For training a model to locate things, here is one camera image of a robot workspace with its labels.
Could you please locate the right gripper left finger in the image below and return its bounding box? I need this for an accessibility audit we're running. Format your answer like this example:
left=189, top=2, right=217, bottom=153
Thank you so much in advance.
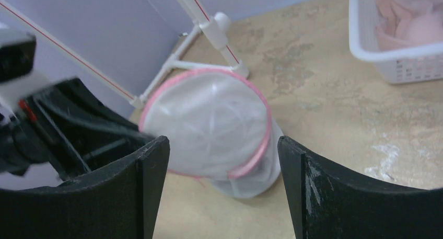
left=1, top=136, right=170, bottom=238

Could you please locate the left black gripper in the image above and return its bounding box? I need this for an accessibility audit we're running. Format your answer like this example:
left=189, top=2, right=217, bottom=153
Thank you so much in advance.
left=1, top=77, right=154, bottom=180

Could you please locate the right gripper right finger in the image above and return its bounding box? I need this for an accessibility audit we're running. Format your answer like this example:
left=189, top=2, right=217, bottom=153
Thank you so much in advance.
left=277, top=136, right=442, bottom=238

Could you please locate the white mesh laundry bag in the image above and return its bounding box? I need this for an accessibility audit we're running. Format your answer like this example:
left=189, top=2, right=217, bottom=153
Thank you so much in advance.
left=138, top=68, right=283, bottom=199

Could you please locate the pink bra in basket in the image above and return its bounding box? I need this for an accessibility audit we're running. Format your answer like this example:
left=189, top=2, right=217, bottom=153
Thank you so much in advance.
left=375, top=0, right=442, bottom=51

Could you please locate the white pvc pipe rack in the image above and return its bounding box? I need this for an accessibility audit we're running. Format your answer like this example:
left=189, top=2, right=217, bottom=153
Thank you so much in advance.
left=0, top=0, right=250, bottom=110

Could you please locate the white plastic basket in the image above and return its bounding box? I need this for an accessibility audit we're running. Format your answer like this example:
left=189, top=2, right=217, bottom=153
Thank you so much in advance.
left=348, top=0, right=442, bottom=84

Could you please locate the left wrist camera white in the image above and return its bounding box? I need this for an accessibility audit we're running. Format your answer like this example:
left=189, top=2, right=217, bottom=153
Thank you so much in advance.
left=1, top=22, right=87, bottom=123

